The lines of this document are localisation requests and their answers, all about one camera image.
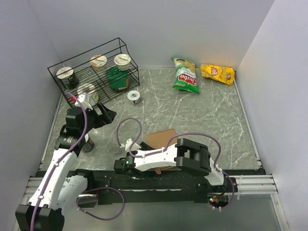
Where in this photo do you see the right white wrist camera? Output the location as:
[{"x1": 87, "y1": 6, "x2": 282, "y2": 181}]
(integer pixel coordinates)
[{"x1": 120, "y1": 138, "x2": 141, "y2": 152}]

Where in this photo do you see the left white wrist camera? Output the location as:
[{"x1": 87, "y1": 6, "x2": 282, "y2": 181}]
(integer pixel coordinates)
[{"x1": 75, "y1": 92, "x2": 93, "y2": 110}]

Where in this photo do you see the Chobani yogurt cup on rack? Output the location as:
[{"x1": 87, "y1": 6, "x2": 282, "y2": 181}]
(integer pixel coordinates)
[{"x1": 114, "y1": 53, "x2": 131, "y2": 71}]

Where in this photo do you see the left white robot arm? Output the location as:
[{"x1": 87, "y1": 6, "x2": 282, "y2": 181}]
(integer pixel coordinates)
[{"x1": 15, "y1": 103, "x2": 117, "y2": 231}]

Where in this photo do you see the small white yogurt cup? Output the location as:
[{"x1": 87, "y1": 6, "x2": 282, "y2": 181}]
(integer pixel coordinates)
[{"x1": 127, "y1": 90, "x2": 141, "y2": 104}]

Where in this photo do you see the dark yogurt cup on rack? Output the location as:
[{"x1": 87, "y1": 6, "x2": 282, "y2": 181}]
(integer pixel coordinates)
[{"x1": 56, "y1": 67, "x2": 79, "y2": 90}]

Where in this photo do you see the aluminium extrusion rail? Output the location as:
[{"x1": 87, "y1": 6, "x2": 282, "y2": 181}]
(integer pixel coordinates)
[{"x1": 234, "y1": 175, "x2": 278, "y2": 194}]

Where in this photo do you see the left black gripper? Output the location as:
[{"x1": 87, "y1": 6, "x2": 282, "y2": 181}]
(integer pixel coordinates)
[{"x1": 79, "y1": 102, "x2": 116, "y2": 134}]

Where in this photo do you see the brown cardboard box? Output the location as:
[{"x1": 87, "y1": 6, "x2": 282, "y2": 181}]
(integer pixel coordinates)
[{"x1": 145, "y1": 128, "x2": 177, "y2": 175}]

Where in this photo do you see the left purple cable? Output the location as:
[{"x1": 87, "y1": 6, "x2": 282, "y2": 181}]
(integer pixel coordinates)
[{"x1": 30, "y1": 92, "x2": 126, "y2": 231}]

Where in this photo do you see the yellow Lays chips bag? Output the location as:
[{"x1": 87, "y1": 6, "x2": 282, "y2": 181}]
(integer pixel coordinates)
[{"x1": 200, "y1": 64, "x2": 235, "y2": 86}]

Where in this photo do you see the orange yogurt cup on rack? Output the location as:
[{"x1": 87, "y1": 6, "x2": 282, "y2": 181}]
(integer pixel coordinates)
[{"x1": 90, "y1": 55, "x2": 107, "y2": 72}]

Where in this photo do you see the white cup lower rack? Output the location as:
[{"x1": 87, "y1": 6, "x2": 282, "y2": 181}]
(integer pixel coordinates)
[{"x1": 77, "y1": 83, "x2": 99, "y2": 106}]

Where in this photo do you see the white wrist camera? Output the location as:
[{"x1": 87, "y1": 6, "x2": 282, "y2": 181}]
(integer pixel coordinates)
[
  {"x1": 120, "y1": 138, "x2": 141, "y2": 152},
  {"x1": 75, "y1": 92, "x2": 93, "y2": 110}
]

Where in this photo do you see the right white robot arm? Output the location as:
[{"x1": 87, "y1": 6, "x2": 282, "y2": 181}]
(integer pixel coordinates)
[{"x1": 114, "y1": 138, "x2": 227, "y2": 192}]

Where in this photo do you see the dark tin can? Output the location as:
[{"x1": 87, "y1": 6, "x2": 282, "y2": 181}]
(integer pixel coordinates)
[{"x1": 82, "y1": 134, "x2": 94, "y2": 153}]

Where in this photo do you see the black wire rack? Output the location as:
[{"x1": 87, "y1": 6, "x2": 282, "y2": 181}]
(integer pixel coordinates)
[{"x1": 48, "y1": 37, "x2": 140, "y2": 107}]

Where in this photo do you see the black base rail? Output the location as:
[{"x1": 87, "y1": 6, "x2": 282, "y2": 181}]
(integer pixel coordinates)
[{"x1": 66, "y1": 168, "x2": 239, "y2": 205}]

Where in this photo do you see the green Chuba chips bag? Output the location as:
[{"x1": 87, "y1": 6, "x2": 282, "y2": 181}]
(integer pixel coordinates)
[{"x1": 172, "y1": 58, "x2": 200, "y2": 94}]

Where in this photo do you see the green snack bag in rack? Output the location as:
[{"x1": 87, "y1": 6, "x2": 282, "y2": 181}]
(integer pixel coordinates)
[{"x1": 107, "y1": 66, "x2": 129, "y2": 92}]

